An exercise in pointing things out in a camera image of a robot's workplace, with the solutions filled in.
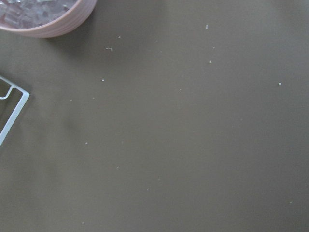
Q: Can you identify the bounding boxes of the pink bowl with ice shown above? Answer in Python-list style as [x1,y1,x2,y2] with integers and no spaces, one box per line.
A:
[0,0,97,38]

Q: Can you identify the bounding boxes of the white wire dish rack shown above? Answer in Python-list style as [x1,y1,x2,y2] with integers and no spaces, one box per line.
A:
[0,76,30,145]

